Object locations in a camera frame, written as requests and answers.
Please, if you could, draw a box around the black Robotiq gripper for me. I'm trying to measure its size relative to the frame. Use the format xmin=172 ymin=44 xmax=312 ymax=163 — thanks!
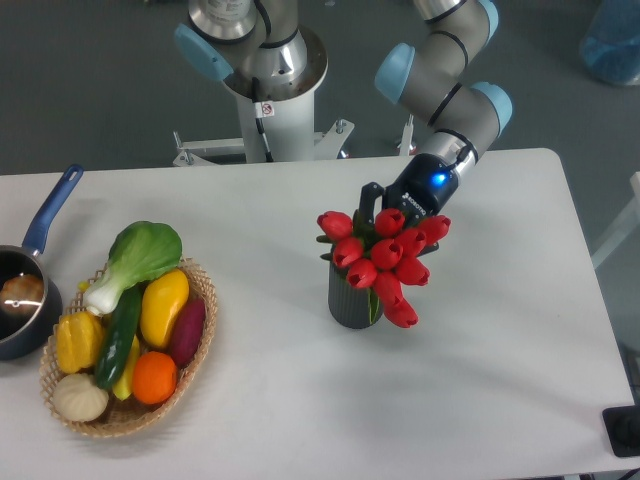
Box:
xmin=358 ymin=153 xmax=459 ymax=257

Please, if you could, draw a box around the red tulip bouquet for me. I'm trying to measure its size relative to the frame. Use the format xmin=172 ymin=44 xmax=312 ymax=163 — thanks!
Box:
xmin=316 ymin=208 xmax=451 ymax=329

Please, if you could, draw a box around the woven wicker basket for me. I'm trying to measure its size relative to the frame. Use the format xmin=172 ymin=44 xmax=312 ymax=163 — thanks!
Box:
xmin=39 ymin=257 xmax=218 ymax=438

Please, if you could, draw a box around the white steamed bun toy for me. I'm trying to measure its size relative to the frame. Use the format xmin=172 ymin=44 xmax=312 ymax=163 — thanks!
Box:
xmin=52 ymin=373 xmax=109 ymax=422

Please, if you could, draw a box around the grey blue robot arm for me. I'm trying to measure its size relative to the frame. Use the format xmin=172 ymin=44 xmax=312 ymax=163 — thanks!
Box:
xmin=174 ymin=1 xmax=512 ymax=226

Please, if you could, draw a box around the dark grey ribbed vase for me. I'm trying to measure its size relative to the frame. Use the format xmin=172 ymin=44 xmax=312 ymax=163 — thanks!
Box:
xmin=328 ymin=263 xmax=383 ymax=330

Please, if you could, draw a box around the purple sweet potato toy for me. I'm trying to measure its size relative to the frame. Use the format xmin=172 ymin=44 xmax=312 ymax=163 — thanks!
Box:
xmin=168 ymin=298 xmax=206 ymax=368

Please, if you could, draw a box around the yellow mango toy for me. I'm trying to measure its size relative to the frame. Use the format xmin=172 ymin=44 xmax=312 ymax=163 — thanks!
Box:
xmin=139 ymin=269 xmax=190 ymax=350

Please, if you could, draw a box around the green bok choy toy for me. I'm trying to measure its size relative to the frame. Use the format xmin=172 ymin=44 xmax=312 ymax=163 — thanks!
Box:
xmin=83 ymin=221 xmax=183 ymax=316

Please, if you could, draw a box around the blue translucent container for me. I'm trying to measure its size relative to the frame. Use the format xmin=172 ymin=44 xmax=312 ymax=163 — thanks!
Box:
xmin=579 ymin=0 xmax=639 ymax=86

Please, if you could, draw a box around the orange fruit toy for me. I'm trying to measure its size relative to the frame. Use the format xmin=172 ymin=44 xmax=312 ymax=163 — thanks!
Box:
xmin=133 ymin=351 xmax=177 ymax=405

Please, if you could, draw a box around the black device at edge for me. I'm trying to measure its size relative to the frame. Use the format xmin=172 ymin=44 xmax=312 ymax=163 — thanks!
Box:
xmin=602 ymin=405 xmax=639 ymax=458

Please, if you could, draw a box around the green cucumber toy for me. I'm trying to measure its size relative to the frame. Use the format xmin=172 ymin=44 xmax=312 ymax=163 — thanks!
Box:
xmin=94 ymin=286 xmax=142 ymax=390

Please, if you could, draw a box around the yellow banana toy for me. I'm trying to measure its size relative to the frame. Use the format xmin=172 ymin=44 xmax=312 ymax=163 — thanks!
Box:
xmin=112 ymin=336 xmax=141 ymax=401

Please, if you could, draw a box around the yellow bell pepper toy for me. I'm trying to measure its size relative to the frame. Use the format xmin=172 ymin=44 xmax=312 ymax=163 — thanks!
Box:
xmin=55 ymin=311 xmax=104 ymax=374

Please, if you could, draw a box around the brown meat patty toy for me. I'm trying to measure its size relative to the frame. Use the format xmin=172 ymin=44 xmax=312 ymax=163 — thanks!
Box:
xmin=1 ymin=274 xmax=44 ymax=316

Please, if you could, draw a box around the blue saucepan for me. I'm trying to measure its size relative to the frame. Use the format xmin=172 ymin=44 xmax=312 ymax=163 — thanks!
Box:
xmin=1 ymin=164 xmax=84 ymax=361

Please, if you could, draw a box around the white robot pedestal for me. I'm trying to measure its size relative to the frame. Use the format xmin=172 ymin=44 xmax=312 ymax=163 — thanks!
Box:
xmin=173 ymin=24 xmax=355 ymax=166

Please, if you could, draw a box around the white frame at right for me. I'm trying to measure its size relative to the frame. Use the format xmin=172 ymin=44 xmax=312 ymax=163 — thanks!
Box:
xmin=591 ymin=172 xmax=639 ymax=270

